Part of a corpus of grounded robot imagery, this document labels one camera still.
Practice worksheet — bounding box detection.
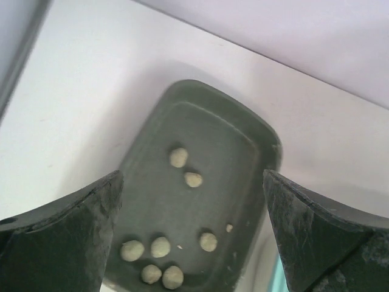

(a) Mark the grey-green litter clump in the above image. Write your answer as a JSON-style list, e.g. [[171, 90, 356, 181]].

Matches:
[[184, 172, 203, 188], [162, 266, 184, 290], [151, 237, 171, 259], [169, 147, 188, 168], [141, 264, 162, 285], [120, 240, 145, 262], [199, 232, 218, 252]]

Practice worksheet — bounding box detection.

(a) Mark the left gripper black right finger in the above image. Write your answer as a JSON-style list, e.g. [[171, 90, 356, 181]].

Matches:
[[263, 170, 388, 291]]

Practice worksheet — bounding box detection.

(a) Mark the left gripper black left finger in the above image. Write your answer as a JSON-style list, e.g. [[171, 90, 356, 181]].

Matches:
[[1, 171, 123, 292]]

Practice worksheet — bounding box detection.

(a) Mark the grey plastic bin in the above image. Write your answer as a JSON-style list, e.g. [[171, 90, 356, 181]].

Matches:
[[105, 80, 281, 291]]

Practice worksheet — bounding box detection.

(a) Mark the teal litter box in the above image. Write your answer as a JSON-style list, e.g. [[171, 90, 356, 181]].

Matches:
[[267, 257, 289, 292]]

